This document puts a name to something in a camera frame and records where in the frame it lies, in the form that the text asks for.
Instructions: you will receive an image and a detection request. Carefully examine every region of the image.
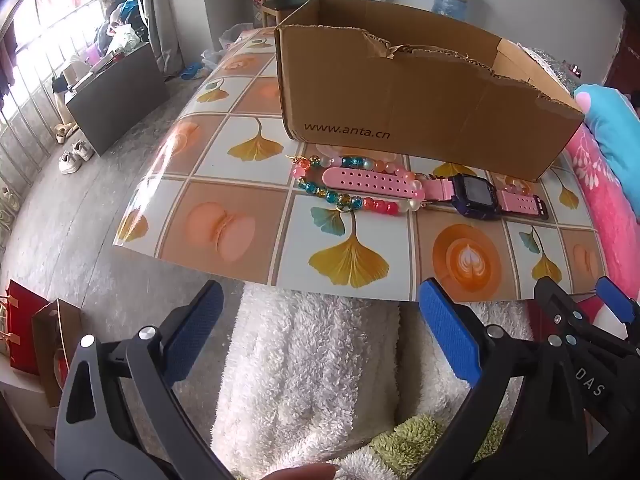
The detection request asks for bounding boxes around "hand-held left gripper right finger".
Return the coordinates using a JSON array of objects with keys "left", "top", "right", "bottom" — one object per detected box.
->
[{"left": 417, "top": 278, "right": 586, "bottom": 480}]

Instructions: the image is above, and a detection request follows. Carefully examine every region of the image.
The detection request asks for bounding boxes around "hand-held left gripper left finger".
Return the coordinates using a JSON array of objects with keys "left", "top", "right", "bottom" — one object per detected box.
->
[{"left": 54, "top": 280, "right": 236, "bottom": 480}]

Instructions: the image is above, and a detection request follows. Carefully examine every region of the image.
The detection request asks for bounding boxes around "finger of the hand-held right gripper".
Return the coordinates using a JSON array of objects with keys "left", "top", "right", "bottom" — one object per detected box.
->
[
  {"left": 533, "top": 276, "right": 601, "bottom": 351},
  {"left": 595, "top": 276, "right": 640, "bottom": 343}
]

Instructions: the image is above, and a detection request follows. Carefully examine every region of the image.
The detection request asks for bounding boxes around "pink strap smart watch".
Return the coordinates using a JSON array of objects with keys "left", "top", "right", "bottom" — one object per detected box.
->
[{"left": 322, "top": 167, "right": 549, "bottom": 222}]

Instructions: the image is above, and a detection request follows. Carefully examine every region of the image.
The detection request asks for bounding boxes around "colourful bead bracelet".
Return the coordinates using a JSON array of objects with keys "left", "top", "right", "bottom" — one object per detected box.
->
[{"left": 292, "top": 155, "right": 426, "bottom": 217}]

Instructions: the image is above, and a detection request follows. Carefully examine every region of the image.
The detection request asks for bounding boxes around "brown cardboard box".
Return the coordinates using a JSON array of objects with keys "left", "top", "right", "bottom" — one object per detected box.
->
[{"left": 274, "top": 0, "right": 586, "bottom": 182}]

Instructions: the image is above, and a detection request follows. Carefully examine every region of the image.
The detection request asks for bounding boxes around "person's left hand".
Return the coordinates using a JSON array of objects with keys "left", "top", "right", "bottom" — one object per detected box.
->
[{"left": 265, "top": 462, "right": 343, "bottom": 480}]

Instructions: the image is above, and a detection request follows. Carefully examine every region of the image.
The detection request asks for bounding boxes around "pink floral blanket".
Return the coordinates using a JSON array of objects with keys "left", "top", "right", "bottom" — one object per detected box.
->
[{"left": 525, "top": 125, "right": 640, "bottom": 311}]

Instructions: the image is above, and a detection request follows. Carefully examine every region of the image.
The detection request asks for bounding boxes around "green fluffy cloth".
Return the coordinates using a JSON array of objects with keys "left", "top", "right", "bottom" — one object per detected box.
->
[{"left": 367, "top": 414, "right": 506, "bottom": 478}]

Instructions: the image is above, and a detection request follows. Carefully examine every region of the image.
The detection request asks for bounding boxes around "white fluffy blanket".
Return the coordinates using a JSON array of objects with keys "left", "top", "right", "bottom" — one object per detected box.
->
[{"left": 210, "top": 285, "right": 536, "bottom": 480}]

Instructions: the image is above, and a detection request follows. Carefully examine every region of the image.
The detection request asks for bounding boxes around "ginkgo leaf print table mat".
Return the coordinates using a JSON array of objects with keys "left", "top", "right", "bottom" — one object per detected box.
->
[{"left": 111, "top": 27, "right": 608, "bottom": 306}]

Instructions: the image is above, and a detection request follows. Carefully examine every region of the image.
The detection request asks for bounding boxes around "brown paper bag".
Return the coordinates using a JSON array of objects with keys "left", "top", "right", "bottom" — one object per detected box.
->
[{"left": 32, "top": 298, "right": 83, "bottom": 408}]

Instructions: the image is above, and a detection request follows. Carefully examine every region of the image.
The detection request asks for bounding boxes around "blue plush toy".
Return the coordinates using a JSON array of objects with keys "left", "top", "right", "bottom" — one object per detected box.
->
[{"left": 572, "top": 84, "right": 640, "bottom": 196}]

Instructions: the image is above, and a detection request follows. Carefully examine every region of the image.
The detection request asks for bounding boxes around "red paper bag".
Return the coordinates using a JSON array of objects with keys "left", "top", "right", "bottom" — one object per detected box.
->
[{"left": 0, "top": 280, "right": 46, "bottom": 376}]

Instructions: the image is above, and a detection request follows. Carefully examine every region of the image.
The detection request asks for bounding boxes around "grey glittery cushion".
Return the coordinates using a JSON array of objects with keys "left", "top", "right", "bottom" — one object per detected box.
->
[{"left": 520, "top": 45, "right": 583, "bottom": 93}]

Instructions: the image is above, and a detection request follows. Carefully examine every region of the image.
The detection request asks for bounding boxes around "dark cabinet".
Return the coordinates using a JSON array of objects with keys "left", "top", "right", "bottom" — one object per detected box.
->
[{"left": 64, "top": 42, "right": 171, "bottom": 157}]

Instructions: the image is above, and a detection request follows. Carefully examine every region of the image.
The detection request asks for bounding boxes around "white plastic bag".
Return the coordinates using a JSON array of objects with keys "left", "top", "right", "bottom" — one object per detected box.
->
[{"left": 200, "top": 27, "right": 243, "bottom": 71}]

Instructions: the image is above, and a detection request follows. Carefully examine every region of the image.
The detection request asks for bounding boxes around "grey curtain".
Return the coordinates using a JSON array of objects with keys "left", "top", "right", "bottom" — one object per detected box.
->
[{"left": 131, "top": 0, "right": 213, "bottom": 78}]

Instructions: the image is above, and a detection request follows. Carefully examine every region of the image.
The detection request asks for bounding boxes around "pile of clothes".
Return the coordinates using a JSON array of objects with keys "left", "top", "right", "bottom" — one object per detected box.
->
[{"left": 87, "top": 0, "right": 151, "bottom": 58}]

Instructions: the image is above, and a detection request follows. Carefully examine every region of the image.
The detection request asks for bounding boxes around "hanging jacket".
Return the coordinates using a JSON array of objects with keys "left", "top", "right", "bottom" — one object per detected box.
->
[{"left": 0, "top": 20, "right": 18, "bottom": 106}]

